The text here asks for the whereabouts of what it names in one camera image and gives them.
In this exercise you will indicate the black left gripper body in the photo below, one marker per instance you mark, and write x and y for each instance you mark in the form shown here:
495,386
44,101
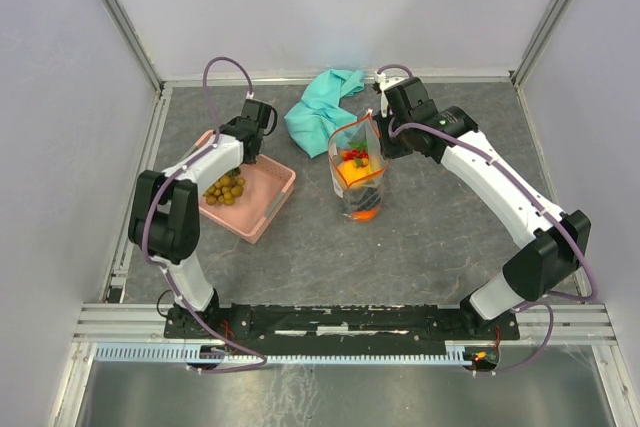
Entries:
252,159

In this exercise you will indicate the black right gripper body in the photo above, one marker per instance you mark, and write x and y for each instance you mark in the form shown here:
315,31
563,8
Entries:
392,147

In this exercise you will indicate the clear zip top bag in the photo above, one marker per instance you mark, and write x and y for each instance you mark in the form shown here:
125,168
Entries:
364,128

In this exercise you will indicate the red strawberry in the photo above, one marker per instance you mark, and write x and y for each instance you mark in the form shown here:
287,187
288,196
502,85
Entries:
356,150

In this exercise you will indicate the yellow orange peach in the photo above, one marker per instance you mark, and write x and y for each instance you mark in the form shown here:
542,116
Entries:
351,176

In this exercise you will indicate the longan bunch with leaves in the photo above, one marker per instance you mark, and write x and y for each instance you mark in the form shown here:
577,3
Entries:
226,190

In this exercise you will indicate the black grape cluster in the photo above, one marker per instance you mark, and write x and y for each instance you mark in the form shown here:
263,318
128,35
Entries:
364,199

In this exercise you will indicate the orange tangerine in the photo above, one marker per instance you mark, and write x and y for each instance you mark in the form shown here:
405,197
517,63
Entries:
364,215

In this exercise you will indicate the yellow lemon fruit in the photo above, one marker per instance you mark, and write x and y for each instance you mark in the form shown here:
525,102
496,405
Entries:
375,164

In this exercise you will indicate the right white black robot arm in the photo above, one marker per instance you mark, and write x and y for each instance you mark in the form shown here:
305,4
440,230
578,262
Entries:
551,242

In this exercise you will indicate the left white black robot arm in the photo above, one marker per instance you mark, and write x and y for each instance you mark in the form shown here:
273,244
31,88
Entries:
165,217

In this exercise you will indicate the pink plastic basket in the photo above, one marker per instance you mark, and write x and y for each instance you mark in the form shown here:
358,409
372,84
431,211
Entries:
268,185

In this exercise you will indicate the teal cloth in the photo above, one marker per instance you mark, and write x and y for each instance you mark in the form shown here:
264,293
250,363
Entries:
312,121

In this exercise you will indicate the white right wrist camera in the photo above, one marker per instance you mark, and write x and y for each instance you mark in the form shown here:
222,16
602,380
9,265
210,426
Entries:
383,83

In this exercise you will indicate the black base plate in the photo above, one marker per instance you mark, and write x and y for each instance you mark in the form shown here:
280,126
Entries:
355,330

